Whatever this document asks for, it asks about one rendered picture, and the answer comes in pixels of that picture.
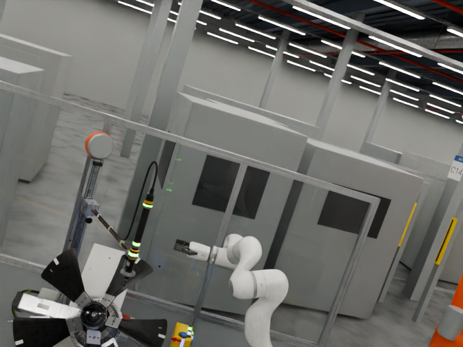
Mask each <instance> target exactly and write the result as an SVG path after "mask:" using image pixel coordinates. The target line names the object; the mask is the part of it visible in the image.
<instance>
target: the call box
mask: <svg viewBox="0 0 463 347"><path fill-rule="evenodd" d="M188 328H189V325H186V324H182V323H179V322H177V323H176V326H175V329H174V332H173V335H172V338H174V337H176V338H177V339H179V340H182V339H183V338H184V343H183V347H190V344H191V342H192V333H193V326H192V329H191V338H189V337H188V335H189V334H187V336H186V337H181V336H180V333H181V331H182V332H185V333H187V332H188ZM180 345H181V342H179V341H173V340H172V341H171V344H170V347H180Z"/></svg>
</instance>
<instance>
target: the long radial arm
mask: <svg viewBox="0 0 463 347"><path fill-rule="evenodd" d="M17 308H18V309H19V310H20V311H21V312H22V313H25V314H28V315H32V316H50V318H66V319H67V318H69V317H72V316H75V315H78V312H79V310H80V309H79V308H75V307H72V306H68V305H65V304H60V303H58V302H53V301H50V300H47V299H43V298H40V297H35V296H33V295H28V294H25V293H24V294H23V297H22V298H21V301H20V303H19V305H18V307H17Z"/></svg>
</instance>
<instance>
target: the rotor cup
mask: <svg viewBox="0 0 463 347"><path fill-rule="evenodd" d="M93 312H95V313H96V315H95V316H94V317H93V316H92V313H93ZM109 316H110V313H109V311H108V309H106V307H105V306H104V305H103V304H102V303H100V302H90V303H88V304H86V305H85V306H84V307H83V308H82V310H81V314H80V318H81V323H82V326H83V329H82V330H83V331H84V332H85V333H86V330H97V331H100V332H101V333H102V332H103V331H104V330H105V329H106V328H107V326H105V323H106V321H107V319H108V317H109ZM106 318H107V319H106ZM92 328H94V329H92Z"/></svg>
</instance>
